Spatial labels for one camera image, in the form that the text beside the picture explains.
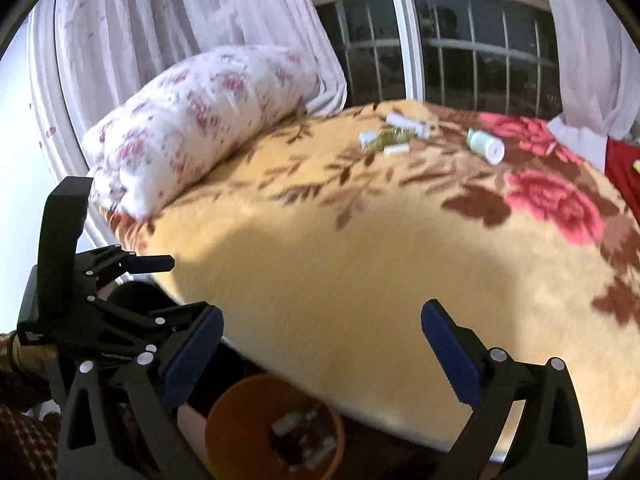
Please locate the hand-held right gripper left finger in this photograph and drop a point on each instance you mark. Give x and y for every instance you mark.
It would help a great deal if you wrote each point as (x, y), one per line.
(192, 355)

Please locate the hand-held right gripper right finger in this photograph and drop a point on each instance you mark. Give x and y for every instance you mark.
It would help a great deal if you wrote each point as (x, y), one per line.
(450, 355)

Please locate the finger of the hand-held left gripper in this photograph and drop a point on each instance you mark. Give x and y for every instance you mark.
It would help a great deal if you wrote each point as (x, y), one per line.
(130, 325)
(152, 262)

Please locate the orange plastic bin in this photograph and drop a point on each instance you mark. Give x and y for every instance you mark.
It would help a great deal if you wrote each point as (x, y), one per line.
(225, 420)

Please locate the person's left forearm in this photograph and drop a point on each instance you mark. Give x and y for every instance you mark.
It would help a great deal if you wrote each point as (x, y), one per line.
(22, 352)

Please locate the yellow floral fleece blanket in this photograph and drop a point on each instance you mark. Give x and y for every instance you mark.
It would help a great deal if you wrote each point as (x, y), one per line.
(375, 270)

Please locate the floral quilted pillow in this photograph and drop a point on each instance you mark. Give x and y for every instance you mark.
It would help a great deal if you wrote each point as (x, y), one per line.
(200, 120)

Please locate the green white capped bottle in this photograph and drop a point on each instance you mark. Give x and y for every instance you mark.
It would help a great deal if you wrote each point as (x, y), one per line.
(485, 145)

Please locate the small white box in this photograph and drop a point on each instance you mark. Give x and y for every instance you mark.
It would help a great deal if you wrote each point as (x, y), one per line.
(367, 139)

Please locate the long white tube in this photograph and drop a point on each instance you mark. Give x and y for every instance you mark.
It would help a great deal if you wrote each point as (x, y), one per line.
(407, 124)

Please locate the sheer pink floral curtain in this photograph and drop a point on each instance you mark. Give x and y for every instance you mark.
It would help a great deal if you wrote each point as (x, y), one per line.
(590, 50)
(165, 20)

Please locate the red cloth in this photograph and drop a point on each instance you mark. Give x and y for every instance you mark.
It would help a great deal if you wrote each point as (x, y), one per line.
(622, 170)

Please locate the white framed barred window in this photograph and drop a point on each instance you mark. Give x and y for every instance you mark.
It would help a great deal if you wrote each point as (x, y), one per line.
(450, 50)

